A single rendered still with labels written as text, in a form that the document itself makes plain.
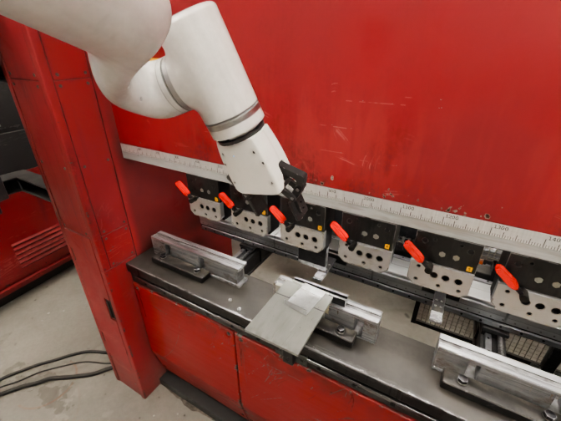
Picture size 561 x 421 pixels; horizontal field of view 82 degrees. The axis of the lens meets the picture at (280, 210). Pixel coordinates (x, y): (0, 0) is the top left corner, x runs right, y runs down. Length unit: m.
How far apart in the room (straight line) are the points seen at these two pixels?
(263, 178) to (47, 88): 0.97
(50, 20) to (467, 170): 0.75
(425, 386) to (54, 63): 1.52
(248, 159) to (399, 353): 0.89
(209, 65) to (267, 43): 0.50
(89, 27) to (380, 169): 0.69
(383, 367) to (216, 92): 0.95
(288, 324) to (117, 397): 1.43
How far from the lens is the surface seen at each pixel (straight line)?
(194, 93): 0.45
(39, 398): 2.48
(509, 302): 0.97
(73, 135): 1.38
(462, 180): 0.83
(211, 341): 1.49
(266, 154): 0.46
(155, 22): 0.33
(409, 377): 1.15
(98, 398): 2.31
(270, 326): 1.03
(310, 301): 1.11
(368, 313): 1.15
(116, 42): 0.32
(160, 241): 1.56
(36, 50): 1.33
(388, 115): 0.81
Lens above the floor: 1.76
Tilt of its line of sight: 28 degrees down
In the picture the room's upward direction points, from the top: straight up
